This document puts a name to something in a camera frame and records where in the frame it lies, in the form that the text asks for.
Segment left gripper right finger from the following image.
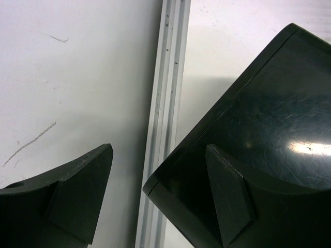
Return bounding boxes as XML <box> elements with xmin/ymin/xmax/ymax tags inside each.
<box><xmin>205</xmin><ymin>145</ymin><xmax>330</xmax><ymax>247</ymax></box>

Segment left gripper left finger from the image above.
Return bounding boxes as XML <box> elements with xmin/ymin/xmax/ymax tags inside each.
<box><xmin>1</xmin><ymin>144</ymin><xmax>113</xmax><ymax>248</ymax></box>

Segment black pink drawer unit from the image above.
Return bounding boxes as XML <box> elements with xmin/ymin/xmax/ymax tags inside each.
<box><xmin>143</xmin><ymin>23</ymin><xmax>330</xmax><ymax>247</ymax></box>

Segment aluminium table edge rail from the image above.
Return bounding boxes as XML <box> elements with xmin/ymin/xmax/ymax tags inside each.
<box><xmin>135</xmin><ymin>1</ymin><xmax>191</xmax><ymax>247</ymax></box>

